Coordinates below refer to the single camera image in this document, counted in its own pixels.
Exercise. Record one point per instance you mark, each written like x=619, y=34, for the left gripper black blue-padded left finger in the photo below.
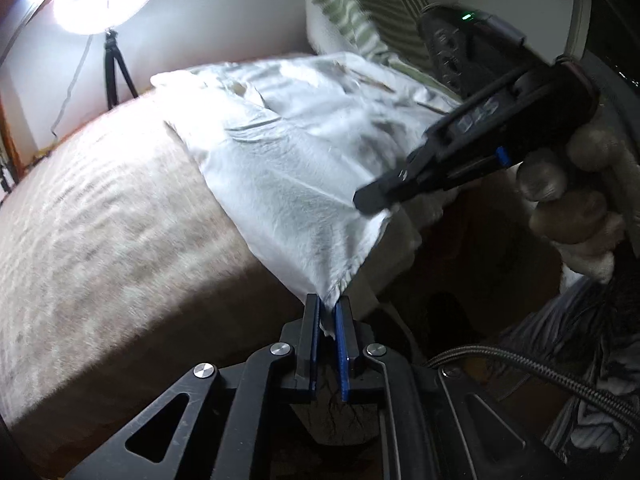
x=307, y=347

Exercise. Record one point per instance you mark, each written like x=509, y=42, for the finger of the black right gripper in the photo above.
x=424, y=173

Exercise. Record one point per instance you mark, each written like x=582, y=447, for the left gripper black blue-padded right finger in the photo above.
x=347, y=343

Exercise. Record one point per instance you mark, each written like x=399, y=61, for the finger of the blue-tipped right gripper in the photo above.
x=388, y=190

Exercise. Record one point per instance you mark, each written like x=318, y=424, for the white cloth garment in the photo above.
x=284, y=144

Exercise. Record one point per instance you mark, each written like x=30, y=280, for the striped grey clothing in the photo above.
x=592, y=332

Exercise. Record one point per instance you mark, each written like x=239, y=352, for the person's right hand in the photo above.
x=586, y=195

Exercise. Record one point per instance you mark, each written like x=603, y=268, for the green striped white pillow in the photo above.
x=381, y=31

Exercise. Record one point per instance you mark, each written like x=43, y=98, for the pink plaid bed blanket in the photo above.
x=119, y=270

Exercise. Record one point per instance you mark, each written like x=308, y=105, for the orange bed sheet edge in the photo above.
x=10, y=154

